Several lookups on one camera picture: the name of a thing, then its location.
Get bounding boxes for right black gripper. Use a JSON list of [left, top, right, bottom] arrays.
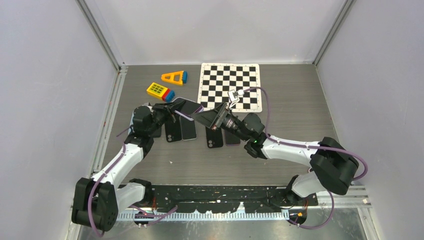
[[192, 101, 250, 142]]

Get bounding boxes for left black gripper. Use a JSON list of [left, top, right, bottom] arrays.
[[147, 100, 187, 136]]

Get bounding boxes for phone with white edge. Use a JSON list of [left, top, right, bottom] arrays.
[[172, 97, 204, 122]]

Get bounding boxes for white edged bare phone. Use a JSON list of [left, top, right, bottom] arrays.
[[180, 117, 197, 141]]

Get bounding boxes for purple edged bare phone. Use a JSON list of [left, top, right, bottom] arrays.
[[224, 130, 241, 146]]

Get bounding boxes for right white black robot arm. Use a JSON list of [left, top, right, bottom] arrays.
[[191, 103, 359, 205]]

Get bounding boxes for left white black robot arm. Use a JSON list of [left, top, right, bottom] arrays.
[[71, 100, 186, 238]]

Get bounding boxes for black phone on table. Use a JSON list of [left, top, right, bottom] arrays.
[[150, 125, 162, 138]]

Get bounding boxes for yellow red blue toy block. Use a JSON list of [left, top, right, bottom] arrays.
[[146, 82, 176, 103]]

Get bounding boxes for orange triangle toy block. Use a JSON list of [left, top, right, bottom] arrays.
[[161, 70, 188, 86]]

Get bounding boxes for black white checkerboard mat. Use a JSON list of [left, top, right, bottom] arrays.
[[197, 63, 263, 113]]

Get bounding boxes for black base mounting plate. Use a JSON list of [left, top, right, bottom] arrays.
[[135, 185, 318, 214]]

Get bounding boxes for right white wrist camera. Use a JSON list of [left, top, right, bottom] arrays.
[[227, 89, 245, 110]]

